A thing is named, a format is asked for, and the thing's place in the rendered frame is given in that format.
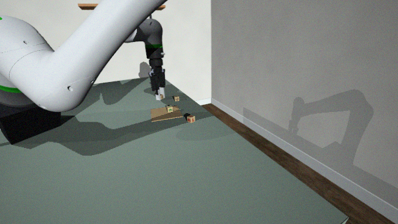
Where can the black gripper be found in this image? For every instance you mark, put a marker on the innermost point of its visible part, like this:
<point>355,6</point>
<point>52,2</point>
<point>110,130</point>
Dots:
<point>157,81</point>

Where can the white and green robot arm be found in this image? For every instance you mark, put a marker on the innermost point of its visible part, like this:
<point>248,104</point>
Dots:
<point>31,72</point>

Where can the tan square mat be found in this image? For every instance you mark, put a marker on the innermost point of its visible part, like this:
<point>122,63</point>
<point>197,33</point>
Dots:
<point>158,114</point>

